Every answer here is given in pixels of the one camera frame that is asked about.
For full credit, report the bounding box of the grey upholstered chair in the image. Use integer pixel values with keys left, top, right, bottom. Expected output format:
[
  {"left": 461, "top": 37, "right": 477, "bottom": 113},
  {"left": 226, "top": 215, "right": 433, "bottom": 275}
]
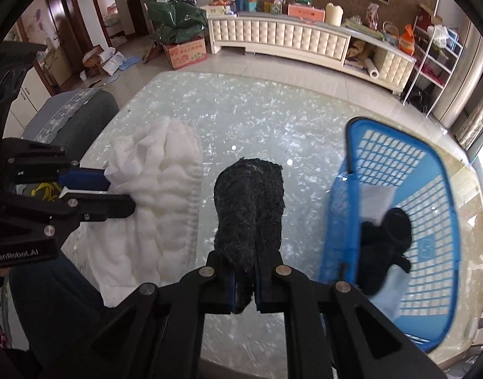
[{"left": 21, "top": 88, "right": 119, "bottom": 161}]

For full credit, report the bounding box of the white metal shelf rack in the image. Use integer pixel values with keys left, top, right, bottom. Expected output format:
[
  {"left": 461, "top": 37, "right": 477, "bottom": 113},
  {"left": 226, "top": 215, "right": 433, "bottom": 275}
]
[{"left": 401, "top": 19, "right": 464, "bottom": 117}]

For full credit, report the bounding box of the red printed cardboard box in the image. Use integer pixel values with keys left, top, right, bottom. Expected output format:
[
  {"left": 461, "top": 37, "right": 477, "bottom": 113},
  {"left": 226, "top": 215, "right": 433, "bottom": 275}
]
[{"left": 162, "top": 37, "right": 207, "bottom": 70}]

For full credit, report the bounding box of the black scouring pad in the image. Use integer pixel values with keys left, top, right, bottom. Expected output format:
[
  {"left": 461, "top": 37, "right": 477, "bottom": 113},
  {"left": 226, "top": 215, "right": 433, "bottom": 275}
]
[{"left": 214, "top": 158, "right": 284, "bottom": 314}]

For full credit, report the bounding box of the white paper roll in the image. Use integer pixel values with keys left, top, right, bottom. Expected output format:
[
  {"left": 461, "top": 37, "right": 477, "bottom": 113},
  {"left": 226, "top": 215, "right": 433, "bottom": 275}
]
[{"left": 364, "top": 58, "right": 379, "bottom": 80}]

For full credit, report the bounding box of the orange bag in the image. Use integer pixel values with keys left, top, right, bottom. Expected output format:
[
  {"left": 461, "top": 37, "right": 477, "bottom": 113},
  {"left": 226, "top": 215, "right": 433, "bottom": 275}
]
[{"left": 398, "top": 24, "right": 415, "bottom": 56}]

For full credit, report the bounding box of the cream plastic jug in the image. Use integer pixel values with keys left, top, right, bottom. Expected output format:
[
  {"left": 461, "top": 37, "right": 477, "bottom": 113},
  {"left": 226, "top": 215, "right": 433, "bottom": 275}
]
[{"left": 325, "top": 3, "right": 343, "bottom": 27}]

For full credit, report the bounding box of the light blue cloth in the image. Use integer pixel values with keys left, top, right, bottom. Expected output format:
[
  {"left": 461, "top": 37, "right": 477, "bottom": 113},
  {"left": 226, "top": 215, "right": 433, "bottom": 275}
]
[{"left": 368, "top": 264, "right": 410, "bottom": 321}]

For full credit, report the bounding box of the pink drawer box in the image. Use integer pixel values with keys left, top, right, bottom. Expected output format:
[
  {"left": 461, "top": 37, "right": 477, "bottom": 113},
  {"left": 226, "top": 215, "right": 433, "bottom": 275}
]
[{"left": 287, "top": 3, "right": 325, "bottom": 21}]

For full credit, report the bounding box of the grey white felt cloth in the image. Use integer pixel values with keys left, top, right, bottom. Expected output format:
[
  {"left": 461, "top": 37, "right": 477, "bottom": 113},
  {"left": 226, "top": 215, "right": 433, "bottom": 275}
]
[{"left": 360, "top": 184, "right": 397, "bottom": 225}]

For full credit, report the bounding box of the white fluffy towel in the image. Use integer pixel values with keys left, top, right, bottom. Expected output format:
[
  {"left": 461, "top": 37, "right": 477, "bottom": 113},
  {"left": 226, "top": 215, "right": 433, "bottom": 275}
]
[{"left": 85, "top": 117, "right": 203, "bottom": 307}]

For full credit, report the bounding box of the blue plastic laundry basket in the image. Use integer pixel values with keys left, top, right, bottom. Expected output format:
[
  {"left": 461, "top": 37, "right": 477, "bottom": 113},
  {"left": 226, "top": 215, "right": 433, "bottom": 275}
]
[{"left": 318, "top": 117, "right": 461, "bottom": 352}]

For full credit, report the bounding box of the cream tufted tv cabinet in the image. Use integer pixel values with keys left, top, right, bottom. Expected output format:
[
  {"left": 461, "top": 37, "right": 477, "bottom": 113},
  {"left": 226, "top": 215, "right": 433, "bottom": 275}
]
[{"left": 208, "top": 13, "right": 415, "bottom": 94}]

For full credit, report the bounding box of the green plastic bag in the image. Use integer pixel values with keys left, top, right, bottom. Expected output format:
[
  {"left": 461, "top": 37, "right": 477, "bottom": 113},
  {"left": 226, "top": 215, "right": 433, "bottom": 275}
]
[{"left": 147, "top": 0, "right": 208, "bottom": 45}]

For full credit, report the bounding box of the beige curtain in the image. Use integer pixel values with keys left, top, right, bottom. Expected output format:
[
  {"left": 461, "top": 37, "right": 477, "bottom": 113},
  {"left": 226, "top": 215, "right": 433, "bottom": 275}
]
[{"left": 456, "top": 98, "right": 483, "bottom": 150}]

